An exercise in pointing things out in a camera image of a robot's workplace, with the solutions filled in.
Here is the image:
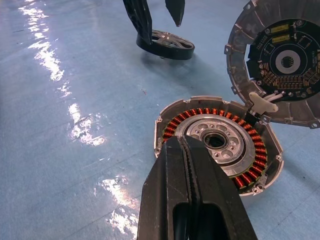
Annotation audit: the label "blue foam table cover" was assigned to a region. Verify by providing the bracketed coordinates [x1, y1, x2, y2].
[0, 0, 320, 240]

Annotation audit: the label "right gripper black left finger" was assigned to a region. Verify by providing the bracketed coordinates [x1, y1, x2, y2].
[136, 136, 199, 240]

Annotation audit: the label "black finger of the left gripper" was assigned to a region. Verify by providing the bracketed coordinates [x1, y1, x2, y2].
[122, 0, 154, 47]
[164, 0, 186, 27]

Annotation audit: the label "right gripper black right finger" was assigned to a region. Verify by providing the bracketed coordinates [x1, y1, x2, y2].
[181, 134, 259, 240]

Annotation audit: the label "silver motor cover circuit board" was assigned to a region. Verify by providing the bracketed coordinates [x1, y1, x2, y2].
[224, 0, 320, 130]

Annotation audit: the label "silver motor stator copper coils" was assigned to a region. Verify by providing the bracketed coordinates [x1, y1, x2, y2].
[154, 94, 285, 200]

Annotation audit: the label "black spoked motor rotor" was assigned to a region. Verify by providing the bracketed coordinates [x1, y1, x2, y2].
[136, 29, 196, 61]

